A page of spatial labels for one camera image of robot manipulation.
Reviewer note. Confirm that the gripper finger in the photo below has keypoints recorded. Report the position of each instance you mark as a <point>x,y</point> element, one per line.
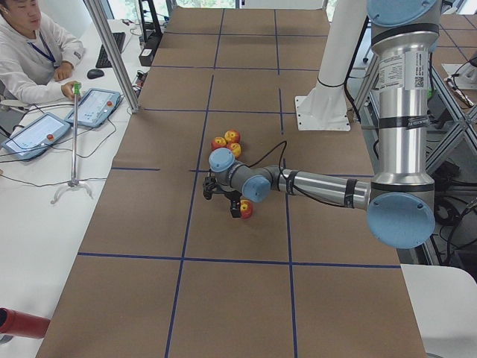
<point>235,208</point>

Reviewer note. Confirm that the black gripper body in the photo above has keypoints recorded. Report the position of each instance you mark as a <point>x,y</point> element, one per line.
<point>232,195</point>

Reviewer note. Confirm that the lone red yellow apple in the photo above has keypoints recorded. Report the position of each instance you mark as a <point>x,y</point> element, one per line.
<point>246,208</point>

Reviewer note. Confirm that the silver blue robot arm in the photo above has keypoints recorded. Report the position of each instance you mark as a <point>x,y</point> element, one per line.
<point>399,199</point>

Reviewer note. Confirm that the person's right hand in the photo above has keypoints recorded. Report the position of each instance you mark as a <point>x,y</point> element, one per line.
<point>68,89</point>

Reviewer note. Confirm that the person's left hand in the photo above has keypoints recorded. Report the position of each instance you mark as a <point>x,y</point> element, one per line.
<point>63,71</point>

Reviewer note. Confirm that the left front red yellow apple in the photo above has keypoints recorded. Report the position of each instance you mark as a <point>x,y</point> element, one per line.
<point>235,148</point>

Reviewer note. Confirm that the back red yellow apple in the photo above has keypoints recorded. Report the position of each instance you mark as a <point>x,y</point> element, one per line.
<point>218,142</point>

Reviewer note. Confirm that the right front red yellow apple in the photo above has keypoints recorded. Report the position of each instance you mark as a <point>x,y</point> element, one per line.
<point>232,136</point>

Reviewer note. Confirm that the far blue teach pendant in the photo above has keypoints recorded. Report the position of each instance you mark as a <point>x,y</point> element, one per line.
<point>96,105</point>

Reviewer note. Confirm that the blue teach pendant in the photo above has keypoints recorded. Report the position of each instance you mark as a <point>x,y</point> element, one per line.
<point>96,105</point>
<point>35,138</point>

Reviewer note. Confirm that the black computer mouse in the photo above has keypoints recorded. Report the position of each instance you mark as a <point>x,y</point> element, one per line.
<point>94,73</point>

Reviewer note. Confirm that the near blue teach pendant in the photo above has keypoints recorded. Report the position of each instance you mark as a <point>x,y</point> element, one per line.
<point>35,138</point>

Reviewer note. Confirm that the person in white hoodie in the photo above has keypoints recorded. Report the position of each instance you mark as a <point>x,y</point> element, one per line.
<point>32,47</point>

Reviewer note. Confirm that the red cylinder bottle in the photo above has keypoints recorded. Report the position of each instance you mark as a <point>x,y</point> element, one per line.
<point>16,323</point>

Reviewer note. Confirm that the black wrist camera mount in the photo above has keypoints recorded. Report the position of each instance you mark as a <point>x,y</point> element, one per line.
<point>211,187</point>

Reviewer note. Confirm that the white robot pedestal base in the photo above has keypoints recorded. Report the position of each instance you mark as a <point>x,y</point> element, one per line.
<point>325,107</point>

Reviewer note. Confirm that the green handled reacher grabber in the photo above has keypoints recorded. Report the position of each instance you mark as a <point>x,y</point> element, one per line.
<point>74,184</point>

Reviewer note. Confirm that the grey aluminium frame post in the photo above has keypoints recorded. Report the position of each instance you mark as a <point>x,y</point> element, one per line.
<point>99,19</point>

